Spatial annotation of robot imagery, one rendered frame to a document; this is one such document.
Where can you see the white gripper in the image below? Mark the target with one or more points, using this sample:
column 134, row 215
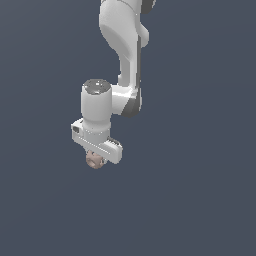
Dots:
column 100, row 145

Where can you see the small tan rounded object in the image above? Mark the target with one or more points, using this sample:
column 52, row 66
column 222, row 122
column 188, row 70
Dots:
column 94, row 161

